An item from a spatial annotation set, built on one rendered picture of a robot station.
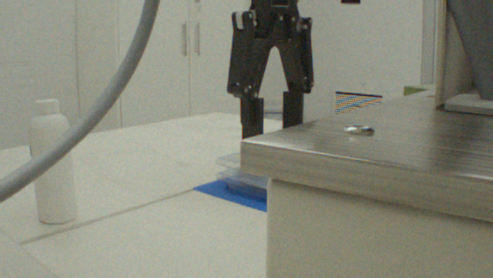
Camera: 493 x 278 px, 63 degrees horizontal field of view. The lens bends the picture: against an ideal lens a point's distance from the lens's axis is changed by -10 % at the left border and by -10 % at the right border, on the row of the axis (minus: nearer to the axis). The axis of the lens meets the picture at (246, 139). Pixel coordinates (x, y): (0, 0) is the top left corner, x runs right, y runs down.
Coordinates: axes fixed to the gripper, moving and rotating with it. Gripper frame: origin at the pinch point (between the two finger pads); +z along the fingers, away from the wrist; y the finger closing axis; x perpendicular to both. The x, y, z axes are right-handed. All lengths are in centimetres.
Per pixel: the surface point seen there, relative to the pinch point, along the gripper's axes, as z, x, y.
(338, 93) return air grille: 30, 160, 291
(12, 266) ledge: 5.2, -4.2, -36.2
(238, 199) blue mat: 9.7, 2.8, -3.8
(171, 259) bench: 9.7, -4.5, -21.0
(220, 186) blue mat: 9.7, 8.3, -1.6
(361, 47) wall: -10, 139, 291
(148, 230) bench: 9.8, 2.9, -18.4
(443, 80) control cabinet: -9.5, -30.4, -27.8
